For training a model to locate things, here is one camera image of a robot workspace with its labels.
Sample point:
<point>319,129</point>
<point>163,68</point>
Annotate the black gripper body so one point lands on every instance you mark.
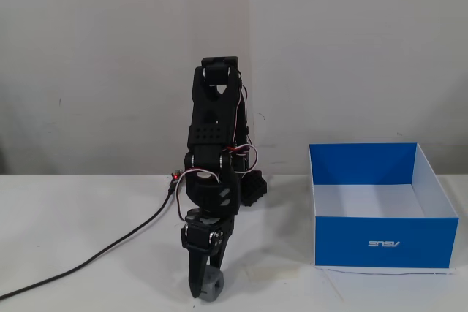
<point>199,237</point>

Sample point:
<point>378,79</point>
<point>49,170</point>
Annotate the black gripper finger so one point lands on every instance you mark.
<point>219,257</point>
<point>197,272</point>

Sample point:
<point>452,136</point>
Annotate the gray block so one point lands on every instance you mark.
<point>214,286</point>

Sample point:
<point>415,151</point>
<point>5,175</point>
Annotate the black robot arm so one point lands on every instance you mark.
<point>212,122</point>

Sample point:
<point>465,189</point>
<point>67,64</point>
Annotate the blue and white cardboard box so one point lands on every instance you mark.
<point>384,242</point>

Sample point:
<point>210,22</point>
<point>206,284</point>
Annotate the small controller board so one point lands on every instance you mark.
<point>176,177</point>

